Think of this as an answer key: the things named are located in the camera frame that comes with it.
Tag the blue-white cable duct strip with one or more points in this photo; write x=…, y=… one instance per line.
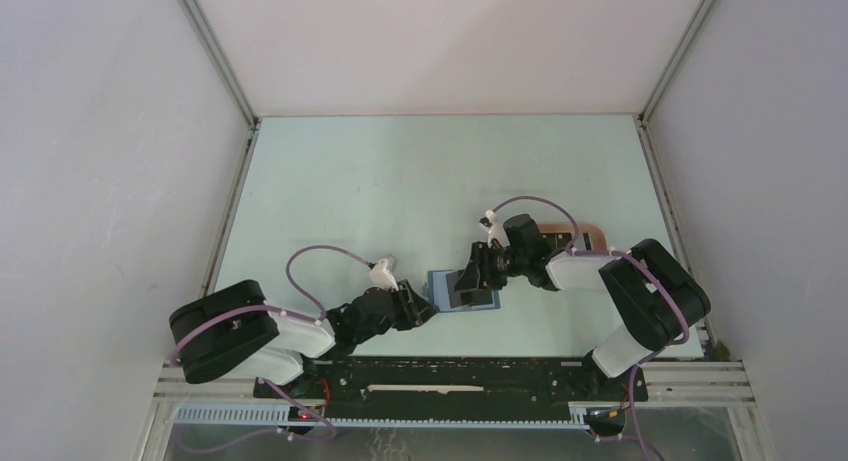
x=284, y=416

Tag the aluminium frame rail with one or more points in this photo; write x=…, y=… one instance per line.
x=668, y=384

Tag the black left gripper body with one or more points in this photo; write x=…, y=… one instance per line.
x=389, y=320

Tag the pink oval tray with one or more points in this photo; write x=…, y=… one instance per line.
x=591, y=238

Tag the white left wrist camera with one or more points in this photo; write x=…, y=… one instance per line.
x=382, y=276

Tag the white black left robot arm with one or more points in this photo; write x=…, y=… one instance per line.
x=235, y=331

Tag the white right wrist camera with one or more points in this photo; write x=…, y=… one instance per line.
x=495, y=233

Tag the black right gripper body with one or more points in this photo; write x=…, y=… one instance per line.
x=504, y=264

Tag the blue card holder wallet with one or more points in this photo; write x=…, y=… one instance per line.
x=442, y=292

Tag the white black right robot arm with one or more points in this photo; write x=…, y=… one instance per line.
x=657, y=300

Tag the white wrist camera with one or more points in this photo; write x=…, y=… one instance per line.
x=495, y=233
x=382, y=276

